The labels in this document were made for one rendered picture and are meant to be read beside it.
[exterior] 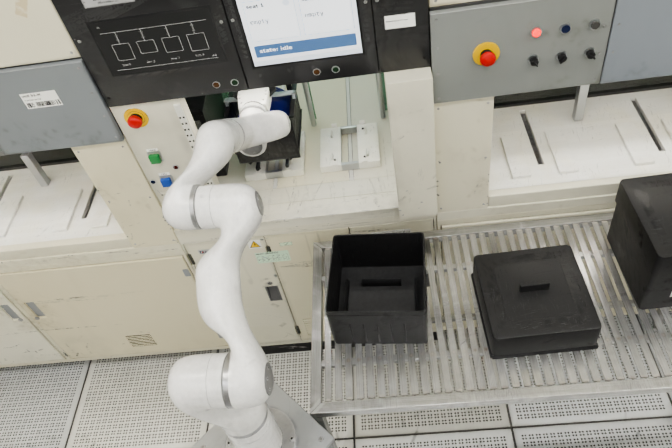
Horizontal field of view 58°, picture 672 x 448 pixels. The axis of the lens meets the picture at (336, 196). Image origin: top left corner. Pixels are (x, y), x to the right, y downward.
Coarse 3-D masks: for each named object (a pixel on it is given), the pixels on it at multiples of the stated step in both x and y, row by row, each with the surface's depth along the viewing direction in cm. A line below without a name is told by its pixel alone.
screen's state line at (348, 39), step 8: (304, 40) 151; (312, 40) 151; (320, 40) 151; (328, 40) 151; (336, 40) 151; (344, 40) 151; (352, 40) 151; (256, 48) 152; (264, 48) 152; (272, 48) 152; (280, 48) 152; (288, 48) 152; (296, 48) 152; (304, 48) 152; (312, 48) 152; (320, 48) 152; (264, 56) 154
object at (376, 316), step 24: (336, 240) 185; (360, 240) 185; (384, 240) 184; (408, 240) 183; (336, 264) 186; (360, 264) 194; (384, 264) 193; (408, 264) 192; (336, 288) 184; (360, 288) 189; (384, 288) 188; (408, 288) 186; (336, 312) 165; (360, 312) 164; (384, 312) 163; (408, 312) 162; (336, 336) 175; (360, 336) 174; (384, 336) 173; (408, 336) 172
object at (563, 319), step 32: (480, 256) 180; (512, 256) 178; (544, 256) 176; (480, 288) 173; (512, 288) 170; (544, 288) 168; (576, 288) 168; (512, 320) 164; (544, 320) 162; (576, 320) 161; (512, 352) 166; (544, 352) 166
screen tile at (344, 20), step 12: (300, 0) 143; (312, 0) 143; (324, 0) 143; (336, 0) 143; (348, 0) 143; (348, 12) 145; (312, 24) 147; (324, 24) 147; (336, 24) 148; (348, 24) 148
